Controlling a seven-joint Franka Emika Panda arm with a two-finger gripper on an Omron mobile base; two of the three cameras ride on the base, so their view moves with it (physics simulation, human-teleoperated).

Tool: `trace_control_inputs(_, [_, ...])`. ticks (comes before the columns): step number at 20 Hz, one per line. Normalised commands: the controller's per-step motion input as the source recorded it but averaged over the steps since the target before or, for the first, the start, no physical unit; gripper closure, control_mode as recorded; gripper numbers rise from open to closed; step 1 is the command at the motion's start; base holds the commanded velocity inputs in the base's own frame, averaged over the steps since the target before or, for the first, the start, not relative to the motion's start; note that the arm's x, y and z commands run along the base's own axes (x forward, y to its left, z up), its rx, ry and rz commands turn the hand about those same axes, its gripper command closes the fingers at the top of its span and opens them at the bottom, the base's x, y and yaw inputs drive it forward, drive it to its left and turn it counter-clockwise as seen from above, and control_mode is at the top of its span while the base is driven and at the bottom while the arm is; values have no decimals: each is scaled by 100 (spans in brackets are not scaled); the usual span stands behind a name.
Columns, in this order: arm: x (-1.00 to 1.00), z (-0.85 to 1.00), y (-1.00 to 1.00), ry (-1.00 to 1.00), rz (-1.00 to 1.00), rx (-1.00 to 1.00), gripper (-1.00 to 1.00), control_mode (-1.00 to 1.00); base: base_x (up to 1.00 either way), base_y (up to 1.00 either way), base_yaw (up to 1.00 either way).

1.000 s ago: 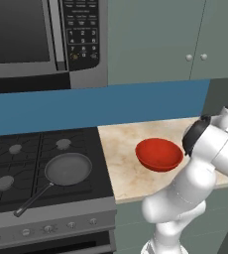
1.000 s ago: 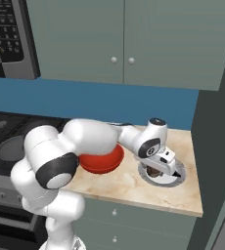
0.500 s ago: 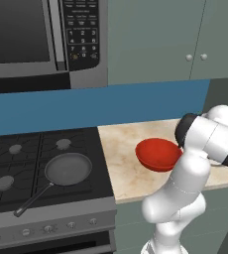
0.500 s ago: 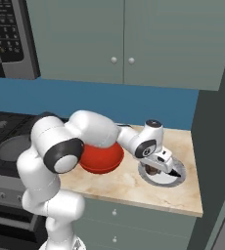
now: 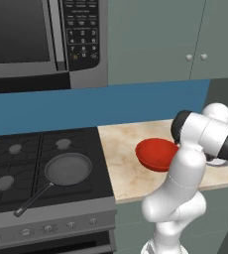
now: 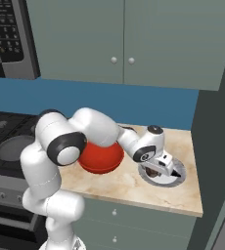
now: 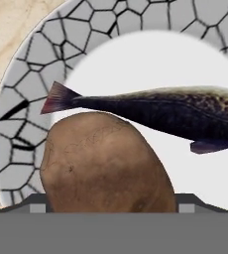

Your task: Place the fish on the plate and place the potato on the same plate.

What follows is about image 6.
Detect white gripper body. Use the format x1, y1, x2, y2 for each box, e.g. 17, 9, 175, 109
146, 158, 183, 178

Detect grey plate with white centre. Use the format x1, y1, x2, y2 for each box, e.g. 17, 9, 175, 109
137, 155, 188, 188

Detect grey-green drawer front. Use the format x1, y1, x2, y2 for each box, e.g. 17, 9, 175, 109
81, 196, 198, 239
72, 218, 191, 250

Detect red bowl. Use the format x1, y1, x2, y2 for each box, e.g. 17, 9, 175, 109
77, 140, 125, 176

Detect dark grey tall cupboard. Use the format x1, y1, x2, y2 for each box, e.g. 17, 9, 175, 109
186, 28, 225, 250

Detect grey round pan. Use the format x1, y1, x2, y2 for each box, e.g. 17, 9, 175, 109
0, 134, 37, 163

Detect black and grey stove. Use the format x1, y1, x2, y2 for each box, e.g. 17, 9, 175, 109
0, 109, 52, 250

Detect black and grey microwave oven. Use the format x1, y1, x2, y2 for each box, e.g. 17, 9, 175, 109
0, 0, 41, 81

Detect grey-green wall cupboard door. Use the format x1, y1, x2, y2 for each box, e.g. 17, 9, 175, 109
123, 0, 225, 92
25, 0, 125, 85

